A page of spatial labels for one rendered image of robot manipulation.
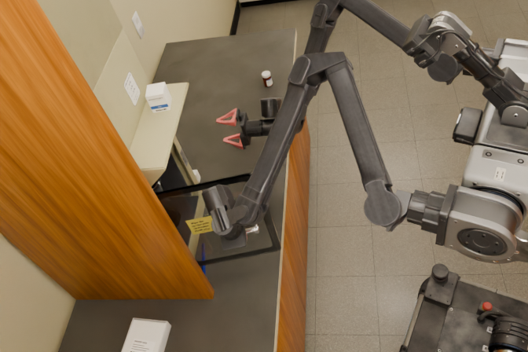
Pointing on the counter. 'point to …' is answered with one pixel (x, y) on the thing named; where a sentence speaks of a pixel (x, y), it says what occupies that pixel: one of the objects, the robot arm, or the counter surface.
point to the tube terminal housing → (126, 108)
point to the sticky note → (203, 225)
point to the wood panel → (76, 173)
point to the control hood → (158, 134)
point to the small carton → (159, 97)
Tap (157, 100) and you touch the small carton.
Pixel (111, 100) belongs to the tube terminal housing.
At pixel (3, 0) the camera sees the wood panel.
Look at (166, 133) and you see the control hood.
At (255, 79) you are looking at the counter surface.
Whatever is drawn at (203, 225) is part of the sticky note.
